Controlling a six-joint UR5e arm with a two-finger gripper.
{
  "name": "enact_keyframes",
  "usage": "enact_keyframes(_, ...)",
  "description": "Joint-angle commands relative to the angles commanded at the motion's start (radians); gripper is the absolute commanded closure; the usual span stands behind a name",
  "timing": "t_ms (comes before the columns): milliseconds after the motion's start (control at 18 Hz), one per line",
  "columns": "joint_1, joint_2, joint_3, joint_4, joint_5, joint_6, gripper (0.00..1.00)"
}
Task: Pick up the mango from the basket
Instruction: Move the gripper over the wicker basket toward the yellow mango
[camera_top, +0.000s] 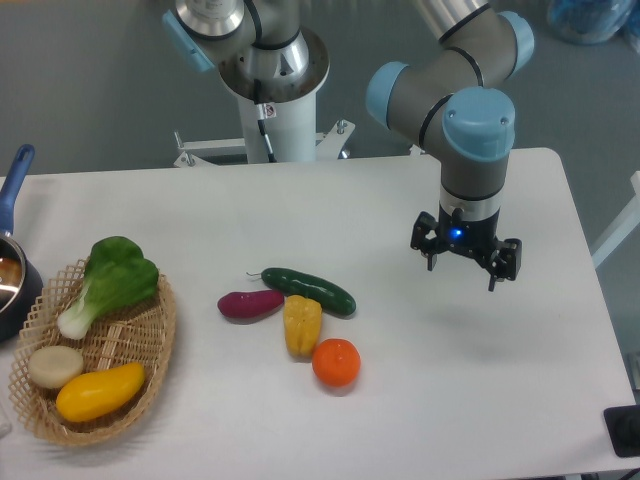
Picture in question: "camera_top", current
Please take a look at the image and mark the woven wicker basket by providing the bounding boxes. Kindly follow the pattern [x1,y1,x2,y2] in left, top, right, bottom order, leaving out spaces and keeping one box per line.
[8,259,176,447]

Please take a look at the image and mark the green bok choy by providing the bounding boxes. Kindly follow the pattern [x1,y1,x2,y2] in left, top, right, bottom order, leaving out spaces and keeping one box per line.
[57,236,159,340]

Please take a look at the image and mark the blue plastic bag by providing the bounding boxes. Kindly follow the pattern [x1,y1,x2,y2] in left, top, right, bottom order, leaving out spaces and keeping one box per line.
[546,0,639,46]

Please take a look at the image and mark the beige round radish slice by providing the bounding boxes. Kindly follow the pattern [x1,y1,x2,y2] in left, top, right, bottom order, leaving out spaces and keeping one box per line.
[28,345,84,389]

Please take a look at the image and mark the white frame bar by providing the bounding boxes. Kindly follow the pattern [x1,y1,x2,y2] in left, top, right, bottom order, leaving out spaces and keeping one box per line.
[591,171,639,268]

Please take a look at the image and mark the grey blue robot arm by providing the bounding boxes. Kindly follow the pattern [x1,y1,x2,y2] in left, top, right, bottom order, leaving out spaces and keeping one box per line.
[162,1,534,283]

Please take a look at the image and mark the yellow mango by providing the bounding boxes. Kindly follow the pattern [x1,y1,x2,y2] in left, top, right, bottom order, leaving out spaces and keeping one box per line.
[55,362,146,423]

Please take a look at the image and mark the black device at table edge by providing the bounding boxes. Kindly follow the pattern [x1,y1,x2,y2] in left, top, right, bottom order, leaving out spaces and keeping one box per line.
[603,405,640,458]

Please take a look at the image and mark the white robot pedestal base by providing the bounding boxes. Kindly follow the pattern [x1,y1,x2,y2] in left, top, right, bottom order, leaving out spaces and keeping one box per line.
[174,27,356,167]

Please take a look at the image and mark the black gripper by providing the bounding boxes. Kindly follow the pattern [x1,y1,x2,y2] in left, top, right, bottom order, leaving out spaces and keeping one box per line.
[410,206,522,292]

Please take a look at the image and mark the yellow bell pepper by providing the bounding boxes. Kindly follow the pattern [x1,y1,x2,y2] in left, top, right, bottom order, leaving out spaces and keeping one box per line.
[283,295,323,358]

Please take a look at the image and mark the dark green cucumber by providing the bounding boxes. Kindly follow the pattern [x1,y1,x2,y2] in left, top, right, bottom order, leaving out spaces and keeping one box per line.
[248,267,357,317]

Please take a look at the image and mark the purple sweet potato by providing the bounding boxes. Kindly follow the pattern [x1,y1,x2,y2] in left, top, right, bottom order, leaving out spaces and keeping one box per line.
[217,290,284,320]

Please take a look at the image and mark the orange tangerine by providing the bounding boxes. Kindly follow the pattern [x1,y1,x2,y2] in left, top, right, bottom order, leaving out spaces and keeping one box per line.
[312,338,361,388]

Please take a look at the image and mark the blue handled saucepan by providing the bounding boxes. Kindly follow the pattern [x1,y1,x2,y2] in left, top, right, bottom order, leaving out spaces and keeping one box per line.
[1,144,43,342]

